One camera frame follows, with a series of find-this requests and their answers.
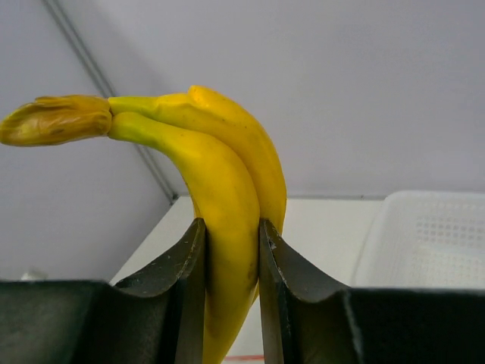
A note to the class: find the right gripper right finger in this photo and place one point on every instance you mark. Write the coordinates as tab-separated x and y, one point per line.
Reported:
308	316

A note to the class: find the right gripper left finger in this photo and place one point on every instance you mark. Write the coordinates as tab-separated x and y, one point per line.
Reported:
154	315

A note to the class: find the yellow fake banana bunch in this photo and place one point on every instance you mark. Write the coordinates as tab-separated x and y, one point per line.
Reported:
225	157

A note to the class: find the clear zip bag orange seal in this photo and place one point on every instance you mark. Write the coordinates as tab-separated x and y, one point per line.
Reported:
244	359

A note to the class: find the white plastic basket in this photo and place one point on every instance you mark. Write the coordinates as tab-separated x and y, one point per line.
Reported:
424	239

